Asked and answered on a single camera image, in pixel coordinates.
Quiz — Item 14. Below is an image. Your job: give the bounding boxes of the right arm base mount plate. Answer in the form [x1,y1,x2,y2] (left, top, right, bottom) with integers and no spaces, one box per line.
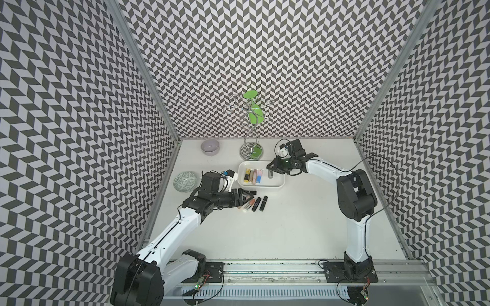
[320,260,379,284]

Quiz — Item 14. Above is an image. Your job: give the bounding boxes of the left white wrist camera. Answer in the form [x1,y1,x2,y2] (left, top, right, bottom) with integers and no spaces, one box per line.
[222,170,239,192]

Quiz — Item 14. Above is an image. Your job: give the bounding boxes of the white plastic storage box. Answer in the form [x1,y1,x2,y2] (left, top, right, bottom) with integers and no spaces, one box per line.
[238,161,286,189]

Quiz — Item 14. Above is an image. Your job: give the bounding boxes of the green patterned glass plate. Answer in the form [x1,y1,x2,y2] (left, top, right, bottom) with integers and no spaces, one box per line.
[172,171,198,193]

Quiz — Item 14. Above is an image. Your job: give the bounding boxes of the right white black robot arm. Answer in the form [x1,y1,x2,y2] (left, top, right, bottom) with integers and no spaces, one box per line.
[267,140,378,283]

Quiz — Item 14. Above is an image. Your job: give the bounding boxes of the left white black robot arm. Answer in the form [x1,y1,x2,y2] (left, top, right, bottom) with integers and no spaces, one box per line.
[110,172,256,305]

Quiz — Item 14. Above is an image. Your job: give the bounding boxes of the aluminium front rail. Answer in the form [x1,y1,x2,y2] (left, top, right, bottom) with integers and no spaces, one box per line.
[217,260,435,288]

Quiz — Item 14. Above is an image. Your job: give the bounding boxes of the black lipstick with silver band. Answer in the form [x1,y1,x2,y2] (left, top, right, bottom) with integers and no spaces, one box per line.
[252,197,262,212]

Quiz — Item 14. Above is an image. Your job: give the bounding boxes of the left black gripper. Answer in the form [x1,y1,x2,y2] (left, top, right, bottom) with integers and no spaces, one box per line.
[211,187,253,208]

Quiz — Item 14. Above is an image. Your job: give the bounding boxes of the pink and blue lipstick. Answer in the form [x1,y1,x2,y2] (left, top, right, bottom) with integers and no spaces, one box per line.
[256,170,263,184]

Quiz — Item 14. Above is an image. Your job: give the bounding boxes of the clear pink lip gloss tube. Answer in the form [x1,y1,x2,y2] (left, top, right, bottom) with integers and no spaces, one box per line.
[251,169,257,185]

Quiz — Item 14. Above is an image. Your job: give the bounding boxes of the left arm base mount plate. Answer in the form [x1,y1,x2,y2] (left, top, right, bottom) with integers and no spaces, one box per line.
[182,261,225,284]

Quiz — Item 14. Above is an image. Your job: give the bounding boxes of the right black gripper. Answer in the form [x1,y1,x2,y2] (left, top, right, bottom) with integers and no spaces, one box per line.
[266,154,296,173]

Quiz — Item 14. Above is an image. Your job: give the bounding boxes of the black lipstick with gold band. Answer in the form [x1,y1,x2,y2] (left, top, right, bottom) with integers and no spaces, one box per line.
[259,196,268,212]

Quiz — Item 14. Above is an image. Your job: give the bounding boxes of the pink and silver lipstick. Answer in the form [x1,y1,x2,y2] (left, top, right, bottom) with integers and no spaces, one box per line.
[243,198,256,212]

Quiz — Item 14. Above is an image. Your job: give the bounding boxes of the small lilac bowl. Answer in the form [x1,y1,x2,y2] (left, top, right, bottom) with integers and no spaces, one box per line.
[200,139,220,156]

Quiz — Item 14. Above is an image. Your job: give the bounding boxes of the chrome stand with green leaves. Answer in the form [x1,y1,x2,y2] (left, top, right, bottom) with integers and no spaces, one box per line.
[226,89,273,161]

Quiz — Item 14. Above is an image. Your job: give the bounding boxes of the gold and black square lipstick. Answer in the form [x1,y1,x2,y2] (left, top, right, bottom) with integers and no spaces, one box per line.
[244,168,251,182]

